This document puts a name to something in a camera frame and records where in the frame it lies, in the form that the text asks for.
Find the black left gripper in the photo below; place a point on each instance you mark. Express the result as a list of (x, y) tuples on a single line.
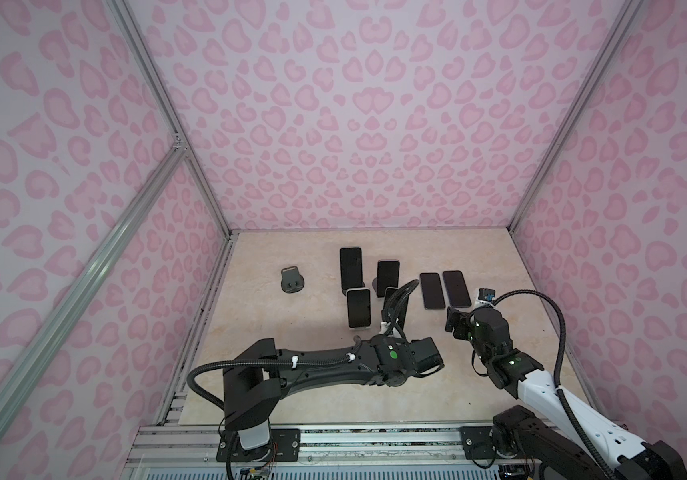
[(410, 343)]

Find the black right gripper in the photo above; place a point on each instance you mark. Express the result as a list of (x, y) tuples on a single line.
[(461, 319)]

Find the black phone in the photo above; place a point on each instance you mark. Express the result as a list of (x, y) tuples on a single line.
[(358, 308), (390, 309), (388, 274), (351, 268), (432, 291), (456, 288)]

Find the dark round phone stand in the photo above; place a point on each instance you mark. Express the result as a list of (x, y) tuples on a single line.
[(291, 280)]

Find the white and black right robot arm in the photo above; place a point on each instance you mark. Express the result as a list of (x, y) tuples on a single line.
[(551, 425)]

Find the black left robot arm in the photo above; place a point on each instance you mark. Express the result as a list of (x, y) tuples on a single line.
[(260, 377)]

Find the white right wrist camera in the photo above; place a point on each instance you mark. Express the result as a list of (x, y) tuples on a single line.
[(486, 295)]

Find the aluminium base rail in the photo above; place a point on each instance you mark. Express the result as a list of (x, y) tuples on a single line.
[(402, 450)]

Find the aluminium diagonal frame bar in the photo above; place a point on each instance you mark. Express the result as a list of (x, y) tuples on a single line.
[(29, 368)]

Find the aluminium frame post back right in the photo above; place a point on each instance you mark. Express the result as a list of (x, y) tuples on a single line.
[(627, 19)]

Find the aluminium frame post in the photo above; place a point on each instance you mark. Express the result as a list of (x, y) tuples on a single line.
[(140, 51), (627, 19)]

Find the aluminium frame post back left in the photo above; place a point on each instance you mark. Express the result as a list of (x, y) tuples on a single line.
[(140, 51)]

